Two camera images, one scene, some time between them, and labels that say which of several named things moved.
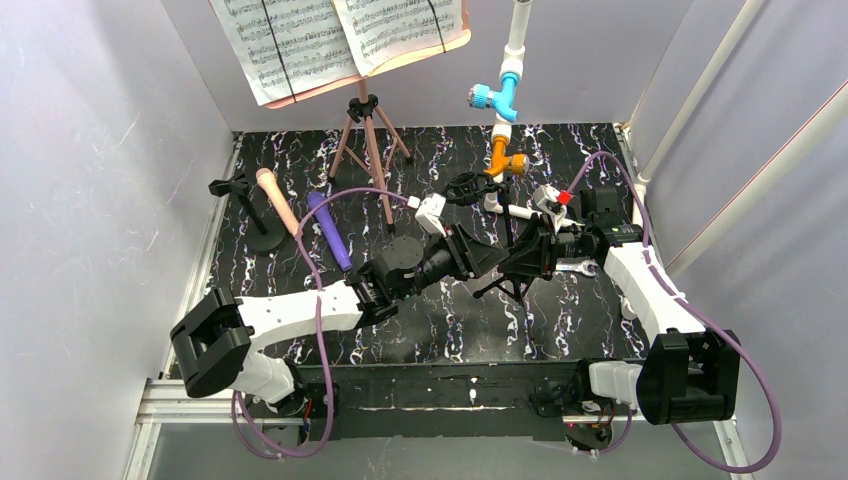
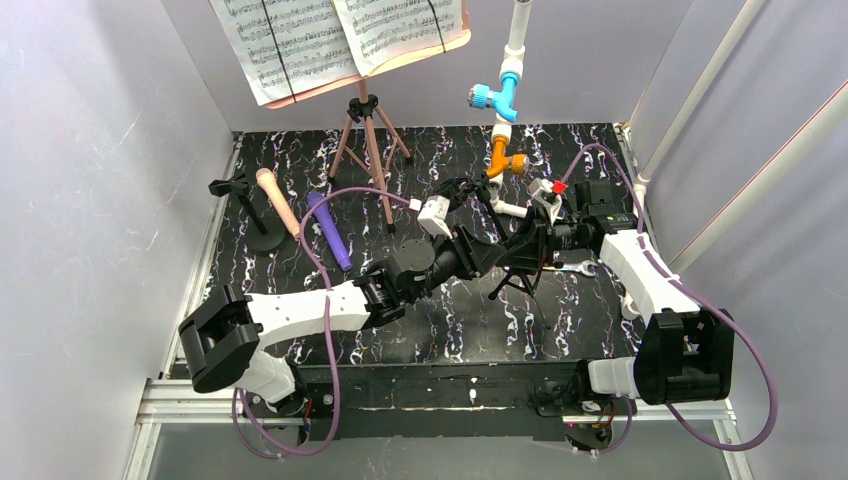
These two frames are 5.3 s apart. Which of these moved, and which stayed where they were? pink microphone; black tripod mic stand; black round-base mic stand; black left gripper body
Moved: black tripod mic stand
Stayed: black round-base mic stand; black left gripper body; pink microphone
